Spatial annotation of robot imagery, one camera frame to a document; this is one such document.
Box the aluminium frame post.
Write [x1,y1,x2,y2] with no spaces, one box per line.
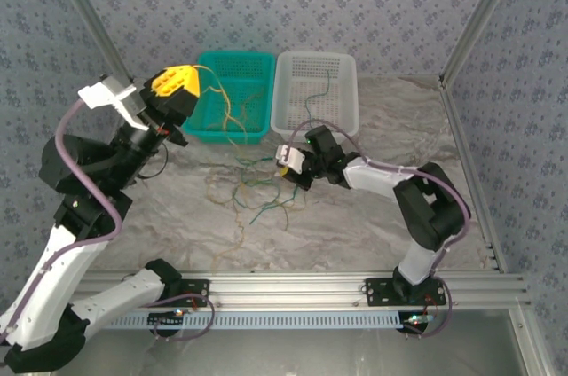
[43,0,136,90]
[438,0,530,90]

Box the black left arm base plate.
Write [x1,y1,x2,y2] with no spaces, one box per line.
[132,278,211,309]

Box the teal plastic basket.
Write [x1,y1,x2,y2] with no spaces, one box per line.
[180,51,276,146]

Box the grey metal lower panel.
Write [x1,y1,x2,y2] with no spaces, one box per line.
[21,309,556,376]

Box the white plastic basket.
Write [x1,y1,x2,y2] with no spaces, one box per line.
[269,50,359,138]

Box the black right controller board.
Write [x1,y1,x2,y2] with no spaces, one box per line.
[400,311,435,336]

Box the aluminium left frame post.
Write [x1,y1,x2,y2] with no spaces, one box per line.
[43,0,136,90]

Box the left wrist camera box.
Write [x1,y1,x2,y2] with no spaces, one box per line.
[76,74,151,131]

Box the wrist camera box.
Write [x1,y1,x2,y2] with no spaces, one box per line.
[76,74,151,131]
[274,143,308,176]

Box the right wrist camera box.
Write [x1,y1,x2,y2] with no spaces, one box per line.
[274,143,308,176]

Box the aluminium mounting rail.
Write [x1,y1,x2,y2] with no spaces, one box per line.
[70,271,533,311]

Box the black controller board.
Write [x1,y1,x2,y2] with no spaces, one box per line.
[147,309,186,336]
[400,311,435,336]

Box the grey slotted cable duct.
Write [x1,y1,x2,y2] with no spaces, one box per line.
[101,310,412,332]

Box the black left controller board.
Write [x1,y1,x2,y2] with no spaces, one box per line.
[147,309,186,336]

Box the green cable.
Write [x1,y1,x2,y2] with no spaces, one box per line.
[233,171,308,226]
[304,67,334,125]
[233,153,286,173]

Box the aluminium right table rail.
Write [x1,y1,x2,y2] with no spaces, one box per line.
[438,76,508,274]

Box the aluminium right frame post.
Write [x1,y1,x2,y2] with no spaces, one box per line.
[438,0,530,90]

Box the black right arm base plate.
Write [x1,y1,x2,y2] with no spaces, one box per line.
[364,277,447,308]

